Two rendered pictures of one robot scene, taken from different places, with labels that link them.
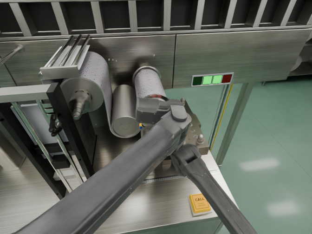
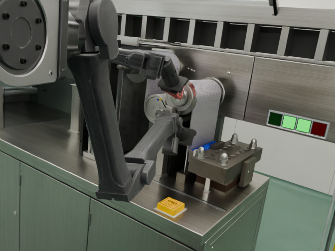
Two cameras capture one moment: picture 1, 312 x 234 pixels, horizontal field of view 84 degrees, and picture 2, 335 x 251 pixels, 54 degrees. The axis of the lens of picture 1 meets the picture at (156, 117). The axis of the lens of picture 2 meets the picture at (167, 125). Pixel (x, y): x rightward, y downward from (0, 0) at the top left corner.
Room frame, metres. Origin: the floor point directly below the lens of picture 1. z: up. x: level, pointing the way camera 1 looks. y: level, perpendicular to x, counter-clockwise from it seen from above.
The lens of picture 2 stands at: (-0.46, -0.84, 1.46)
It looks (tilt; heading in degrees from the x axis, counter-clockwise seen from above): 14 degrees down; 42
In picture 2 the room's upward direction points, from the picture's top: 7 degrees clockwise
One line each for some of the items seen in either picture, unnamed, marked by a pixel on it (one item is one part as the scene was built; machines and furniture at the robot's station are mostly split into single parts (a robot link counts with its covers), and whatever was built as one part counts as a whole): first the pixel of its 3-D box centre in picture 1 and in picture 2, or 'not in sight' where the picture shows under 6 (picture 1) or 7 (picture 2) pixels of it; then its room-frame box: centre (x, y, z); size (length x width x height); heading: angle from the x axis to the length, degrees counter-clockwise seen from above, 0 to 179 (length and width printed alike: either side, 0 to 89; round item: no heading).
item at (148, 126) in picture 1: (147, 151); (162, 142); (0.50, 0.04, 1.05); 0.06 x 0.05 x 0.31; 9
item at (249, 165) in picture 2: (195, 126); (248, 172); (0.76, -0.24, 0.96); 0.10 x 0.03 x 0.11; 9
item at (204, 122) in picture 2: not in sight; (203, 129); (0.67, -0.03, 1.11); 0.23 x 0.01 x 0.18; 9
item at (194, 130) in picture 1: (181, 125); (228, 158); (0.73, -0.15, 1.00); 0.40 x 0.16 x 0.06; 9
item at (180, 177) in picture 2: (161, 141); (197, 169); (0.67, -0.03, 0.92); 0.28 x 0.04 x 0.04; 9
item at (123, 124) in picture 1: (125, 109); (171, 105); (0.65, 0.14, 1.17); 0.26 x 0.12 x 0.12; 9
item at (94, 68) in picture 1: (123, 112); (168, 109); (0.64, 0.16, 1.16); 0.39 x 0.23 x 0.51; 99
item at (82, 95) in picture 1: (81, 101); (131, 66); (0.48, 0.25, 1.33); 0.06 x 0.06 x 0.06; 9
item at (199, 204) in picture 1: (199, 202); (170, 206); (0.34, -0.19, 0.91); 0.07 x 0.07 x 0.02; 9
